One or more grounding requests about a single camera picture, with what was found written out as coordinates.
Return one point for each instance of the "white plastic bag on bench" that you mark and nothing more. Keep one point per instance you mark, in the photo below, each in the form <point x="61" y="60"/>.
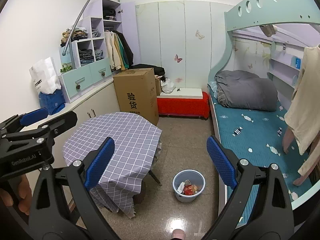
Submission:
<point x="167" y="86"/>

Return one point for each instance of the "red low bench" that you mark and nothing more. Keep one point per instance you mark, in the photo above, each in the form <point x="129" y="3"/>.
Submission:
<point x="185" y="107"/>

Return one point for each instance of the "purple checkered tablecloth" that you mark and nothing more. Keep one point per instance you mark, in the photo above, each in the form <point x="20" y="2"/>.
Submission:
<point x="126" y="144"/>

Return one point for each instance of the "large cardboard box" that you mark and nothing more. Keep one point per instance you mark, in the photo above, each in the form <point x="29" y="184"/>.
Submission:
<point x="136" y="93"/>

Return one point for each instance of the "blue gift bag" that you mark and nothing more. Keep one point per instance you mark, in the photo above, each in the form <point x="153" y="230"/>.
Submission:
<point x="52" y="102"/>

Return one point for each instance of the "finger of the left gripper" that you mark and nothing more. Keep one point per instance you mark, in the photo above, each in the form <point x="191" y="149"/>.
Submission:
<point x="17" y="122"/>

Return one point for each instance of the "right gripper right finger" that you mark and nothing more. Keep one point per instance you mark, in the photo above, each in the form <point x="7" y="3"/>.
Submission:
<point x="271" y="216"/>

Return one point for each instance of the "teal bunk bed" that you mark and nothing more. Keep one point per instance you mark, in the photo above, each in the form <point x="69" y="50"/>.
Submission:
<point x="251" y="13"/>

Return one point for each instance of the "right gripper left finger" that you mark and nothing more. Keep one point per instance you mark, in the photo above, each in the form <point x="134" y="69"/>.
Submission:
<point x="50" y="217"/>

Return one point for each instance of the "metal stair handrail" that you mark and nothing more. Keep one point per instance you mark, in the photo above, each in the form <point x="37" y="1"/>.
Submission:
<point x="82" y="14"/>

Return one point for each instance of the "person's left hand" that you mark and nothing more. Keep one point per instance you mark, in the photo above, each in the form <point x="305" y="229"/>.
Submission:
<point x="23" y="194"/>

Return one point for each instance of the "beige hanging shirt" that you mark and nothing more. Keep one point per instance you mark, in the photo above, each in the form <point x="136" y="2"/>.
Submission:
<point x="303" y="114"/>

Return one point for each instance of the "grey folded duvet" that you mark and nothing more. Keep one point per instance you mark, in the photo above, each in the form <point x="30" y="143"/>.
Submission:
<point x="245" y="90"/>

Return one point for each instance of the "red white plastic bag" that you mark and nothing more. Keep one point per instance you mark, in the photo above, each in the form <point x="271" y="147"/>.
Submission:
<point x="190" y="190"/>

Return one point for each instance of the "white paper shopping bag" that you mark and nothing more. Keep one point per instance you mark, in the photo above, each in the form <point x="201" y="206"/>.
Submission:
<point x="44" y="77"/>

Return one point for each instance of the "light blue plastic bucket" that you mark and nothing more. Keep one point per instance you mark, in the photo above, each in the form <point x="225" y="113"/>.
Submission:
<point x="187" y="177"/>

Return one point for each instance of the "hanging jackets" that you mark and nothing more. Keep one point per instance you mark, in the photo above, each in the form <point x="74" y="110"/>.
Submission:
<point x="119" y="52"/>

